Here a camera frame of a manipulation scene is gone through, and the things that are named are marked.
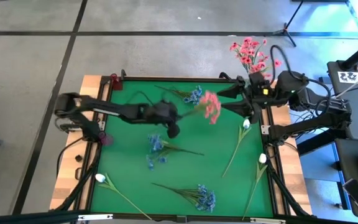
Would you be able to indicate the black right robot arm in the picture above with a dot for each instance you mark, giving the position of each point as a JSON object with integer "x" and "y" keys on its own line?
{"x": 315, "y": 125}

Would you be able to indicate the silver frame bracket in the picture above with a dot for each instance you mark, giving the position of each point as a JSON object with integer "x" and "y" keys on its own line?
{"x": 95, "y": 216}
{"x": 267, "y": 220}

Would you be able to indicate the blue artificial flower bunch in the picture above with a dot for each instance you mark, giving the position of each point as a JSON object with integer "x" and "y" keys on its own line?
{"x": 204, "y": 198}
{"x": 194, "y": 96}
{"x": 155, "y": 143}

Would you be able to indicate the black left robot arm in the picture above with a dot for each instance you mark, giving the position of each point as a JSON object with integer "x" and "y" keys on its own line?
{"x": 110, "y": 110}

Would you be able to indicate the black tripod stand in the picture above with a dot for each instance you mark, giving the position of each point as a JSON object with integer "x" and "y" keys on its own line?
{"x": 286, "y": 31}

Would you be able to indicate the black aluminium table frame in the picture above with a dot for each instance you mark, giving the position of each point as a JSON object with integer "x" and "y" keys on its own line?
{"x": 216, "y": 218}

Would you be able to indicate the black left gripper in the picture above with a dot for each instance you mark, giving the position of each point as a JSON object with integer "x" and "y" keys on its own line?
{"x": 163, "y": 112}

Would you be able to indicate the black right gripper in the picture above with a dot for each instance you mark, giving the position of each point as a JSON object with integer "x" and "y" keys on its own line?
{"x": 259, "y": 93}

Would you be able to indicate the red glass vase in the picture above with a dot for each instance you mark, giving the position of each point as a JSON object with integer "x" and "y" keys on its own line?
{"x": 116, "y": 84}

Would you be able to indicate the small black knob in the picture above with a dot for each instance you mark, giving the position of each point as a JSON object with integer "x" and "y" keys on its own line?
{"x": 78, "y": 158}

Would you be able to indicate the green table mat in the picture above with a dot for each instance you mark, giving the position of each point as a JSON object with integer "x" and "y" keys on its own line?
{"x": 182, "y": 177}

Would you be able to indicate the white artificial tulip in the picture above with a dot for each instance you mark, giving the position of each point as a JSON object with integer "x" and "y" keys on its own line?
{"x": 262, "y": 158}
{"x": 246, "y": 124}
{"x": 99, "y": 177}

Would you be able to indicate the pink artificial flower bunch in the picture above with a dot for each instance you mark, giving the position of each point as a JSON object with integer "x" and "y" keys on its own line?
{"x": 261, "y": 65}
{"x": 211, "y": 107}
{"x": 246, "y": 51}

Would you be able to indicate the black frame clamp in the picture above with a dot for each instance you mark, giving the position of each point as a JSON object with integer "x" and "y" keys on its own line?
{"x": 123, "y": 74}
{"x": 225, "y": 75}

